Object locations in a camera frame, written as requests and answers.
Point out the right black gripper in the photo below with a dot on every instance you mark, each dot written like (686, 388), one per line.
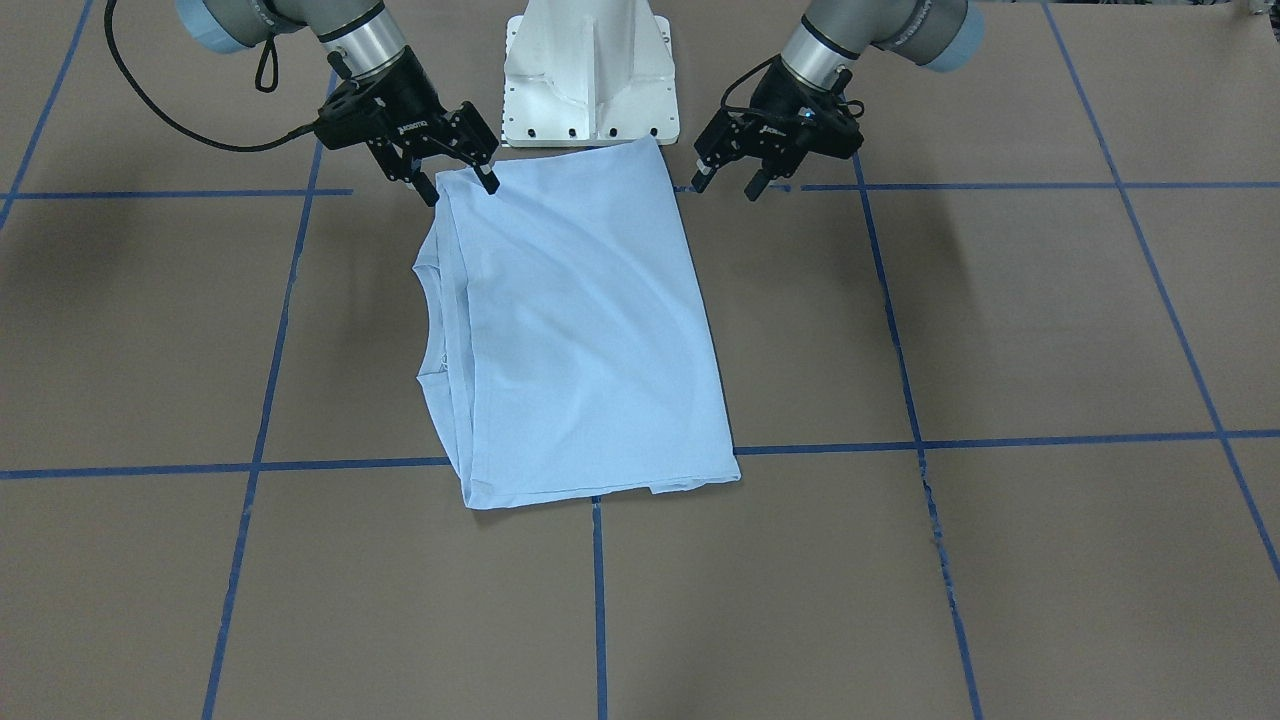
(408, 101)

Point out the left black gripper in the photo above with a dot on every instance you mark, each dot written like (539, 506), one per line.
(772, 112)

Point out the light blue t-shirt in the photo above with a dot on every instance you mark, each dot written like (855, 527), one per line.
(569, 353)

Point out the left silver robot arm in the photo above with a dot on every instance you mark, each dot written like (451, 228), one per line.
(937, 35)

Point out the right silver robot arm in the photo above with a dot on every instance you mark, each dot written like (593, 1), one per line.
(358, 37)

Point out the blue tape line lengthwise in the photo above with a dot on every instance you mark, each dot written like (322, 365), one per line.
(600, 613)
(910, 400)

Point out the blue tape line far lengthwise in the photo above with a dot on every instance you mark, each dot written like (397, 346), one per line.
(910, 400)

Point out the blue tape line near crosswise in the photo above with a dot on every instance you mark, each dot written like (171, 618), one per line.
(783, 188)

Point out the blue tape line crosswise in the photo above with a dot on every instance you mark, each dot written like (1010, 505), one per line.
(209, 468)
(783, 188)

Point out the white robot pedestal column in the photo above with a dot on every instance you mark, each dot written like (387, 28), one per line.
(588, 74)

